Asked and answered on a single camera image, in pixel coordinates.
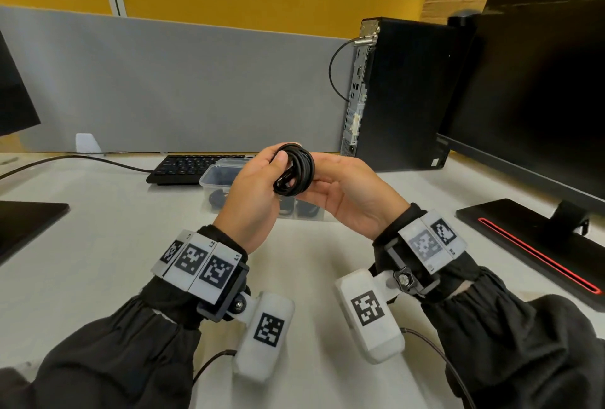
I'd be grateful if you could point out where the person's right hand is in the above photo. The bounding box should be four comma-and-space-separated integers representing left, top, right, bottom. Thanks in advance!
297, 153, 411, 242

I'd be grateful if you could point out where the person's left hand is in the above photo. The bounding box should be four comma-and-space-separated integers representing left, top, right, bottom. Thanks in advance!
212, 142, 299, 255

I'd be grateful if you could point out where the clear plastic compartment box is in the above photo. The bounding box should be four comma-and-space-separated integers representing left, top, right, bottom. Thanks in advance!
199, 158, 331, 221

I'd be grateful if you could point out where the person's right forearm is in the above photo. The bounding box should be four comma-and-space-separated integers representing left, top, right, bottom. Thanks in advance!
373, 203, 605, 409

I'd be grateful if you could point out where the person's left forearm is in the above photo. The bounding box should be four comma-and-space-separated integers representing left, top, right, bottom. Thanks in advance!
0, 225, 251, 409

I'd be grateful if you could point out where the black keyboard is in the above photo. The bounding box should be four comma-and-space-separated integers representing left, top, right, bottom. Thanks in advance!
145, 154, 246, 186

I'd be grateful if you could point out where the left wrist marker band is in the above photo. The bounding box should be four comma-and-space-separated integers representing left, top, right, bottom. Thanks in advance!
151, 229, 249, 306

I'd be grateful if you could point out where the wrist marker band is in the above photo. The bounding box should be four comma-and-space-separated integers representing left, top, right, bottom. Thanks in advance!
151, 229, 249, 306
398, 209, 469, 275

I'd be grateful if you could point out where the right wrist marker band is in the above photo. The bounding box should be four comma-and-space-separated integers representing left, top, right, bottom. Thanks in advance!
398, 209, 469, 275

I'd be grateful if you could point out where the black desktop computer tower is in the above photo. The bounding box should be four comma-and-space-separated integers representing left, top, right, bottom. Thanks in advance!
340, 16, 473, 172

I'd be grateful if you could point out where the grey desk partition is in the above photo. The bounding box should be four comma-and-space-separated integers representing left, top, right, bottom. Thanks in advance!
0, 6, 358, 154

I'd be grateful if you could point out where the wide black monitor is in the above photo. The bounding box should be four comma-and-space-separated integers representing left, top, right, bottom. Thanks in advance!
437, 0, 605, 234

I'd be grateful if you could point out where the grey webcam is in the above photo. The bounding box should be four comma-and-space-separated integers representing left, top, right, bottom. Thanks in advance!
447, 9, 481, 28

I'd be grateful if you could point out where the black monitor with square stand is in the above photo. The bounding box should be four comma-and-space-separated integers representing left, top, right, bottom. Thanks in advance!
0, 30, 71, 265

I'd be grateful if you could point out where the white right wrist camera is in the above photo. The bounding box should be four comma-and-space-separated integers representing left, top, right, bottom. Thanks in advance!
334, 268, 406, 365

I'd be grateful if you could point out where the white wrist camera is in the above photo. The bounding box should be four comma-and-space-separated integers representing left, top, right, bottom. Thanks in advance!
233, 292, 296, 384
334, 268, 406, 365

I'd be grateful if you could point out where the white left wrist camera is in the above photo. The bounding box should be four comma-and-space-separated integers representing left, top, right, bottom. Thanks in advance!
233, 292, 296, 384

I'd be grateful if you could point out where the thin lock cable silver plug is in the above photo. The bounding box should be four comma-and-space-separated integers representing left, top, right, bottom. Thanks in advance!
328, 35, 381, 102

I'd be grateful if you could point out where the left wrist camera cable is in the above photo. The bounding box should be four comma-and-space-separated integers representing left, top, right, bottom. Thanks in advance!
191, 349, 237, 386

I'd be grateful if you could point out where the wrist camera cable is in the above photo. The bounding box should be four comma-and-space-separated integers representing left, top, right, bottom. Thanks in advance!
400, 327, 476, 409
191, 349, 237, 386

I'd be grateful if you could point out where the black desk power cable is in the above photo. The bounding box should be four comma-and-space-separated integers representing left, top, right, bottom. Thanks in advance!
0, 154, 154, 181

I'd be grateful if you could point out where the small white plastic bracket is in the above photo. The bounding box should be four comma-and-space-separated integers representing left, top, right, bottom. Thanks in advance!
75, 133, 103, 153

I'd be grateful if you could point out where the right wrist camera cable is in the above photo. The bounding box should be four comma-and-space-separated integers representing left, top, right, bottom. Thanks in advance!
400, 327, 476, 409

